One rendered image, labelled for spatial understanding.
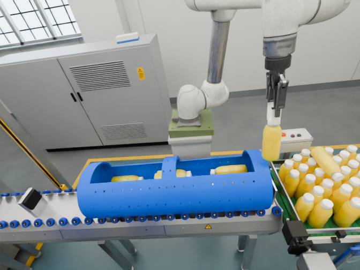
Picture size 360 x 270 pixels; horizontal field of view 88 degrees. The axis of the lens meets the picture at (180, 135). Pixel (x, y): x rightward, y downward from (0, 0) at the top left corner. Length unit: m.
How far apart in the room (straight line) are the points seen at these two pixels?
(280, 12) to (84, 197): 1.00
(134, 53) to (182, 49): 1.38
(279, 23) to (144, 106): 2.05
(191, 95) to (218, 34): 0.39
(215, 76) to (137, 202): 0.90
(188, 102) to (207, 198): 0.68
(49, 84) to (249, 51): 2.98
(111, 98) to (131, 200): 1.83
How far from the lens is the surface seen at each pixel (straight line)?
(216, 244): 2.00
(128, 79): 2.36
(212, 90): 1.33
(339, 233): 1.11
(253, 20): 3.49
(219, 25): 1.21
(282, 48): 0.66
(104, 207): 0.98
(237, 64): 3.60
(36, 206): 1.45
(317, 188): 1.08
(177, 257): 1.99
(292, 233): 1.01
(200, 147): 1.42
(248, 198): 0.88
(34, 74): 2.91
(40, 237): 1.47
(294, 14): 0.65
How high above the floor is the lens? 1.88
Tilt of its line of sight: 39 degrees down
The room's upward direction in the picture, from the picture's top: 10 degrees counter-clockwise
